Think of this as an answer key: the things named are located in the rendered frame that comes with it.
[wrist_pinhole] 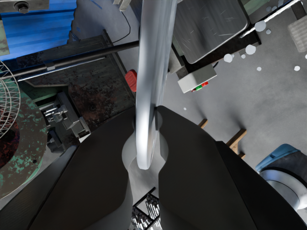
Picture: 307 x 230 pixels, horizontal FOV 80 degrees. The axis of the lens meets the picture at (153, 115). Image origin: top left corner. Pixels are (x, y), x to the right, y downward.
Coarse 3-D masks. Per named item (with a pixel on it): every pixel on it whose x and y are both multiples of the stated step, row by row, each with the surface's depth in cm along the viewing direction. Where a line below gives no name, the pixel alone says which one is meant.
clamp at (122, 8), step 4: (112, 0) 54; (116, 0) 53; (120, 0) 54; (124, 0) 54; (128, 0) 55; (112, 4) 54; (116, 4) 56; (120, 4) 55; (124, 4) 55; (128, 4) 56; (120, 8) 56; (124, 8) 57
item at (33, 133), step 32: (0, 64) 149; (32, 64) 155; (96, 64) 187; (32, 96) 156; (64, 96) 167; (96, 96) 180; (128, 96) 199; (0, 128) 125; (32, 128) 128; (96, 128) 172; (0, 160) 121; (32, 160) 124; (0, 192) 112
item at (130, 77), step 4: (128, 72) 62; (132, 72) 60; (128, 76) 63; (132, 76) 61; (136, 76) 61; (128, 80) 64; (132, 80) 62; (136, 80) 61; (128, 84) 65; (132, 84) 63; (136, 84) 62; (132, 88) 64; (136, 88) 62
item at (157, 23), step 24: (144, 0) 7; (168, 0) 10; (144, 24) 7; (168, 24) 13; (144, 48) 8; (168, 48) 27; (144, 72) 8; (144, 96) 9; (144, 120) 10; (144, 144) 11; (144, 168) 15
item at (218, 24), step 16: (192, 0) 34; (208, 0) 32; (224, 0) 30; (240, 0) 29; (176, 16) 38; (192, 16) 35; (208, 16) 33; (224, 16) 31; (240, 16) 30; (176, 32) 39; (192, 32) 37; (208, 32) 34; (224, 32) 32; (192, 48) 38; (208, 48) 36
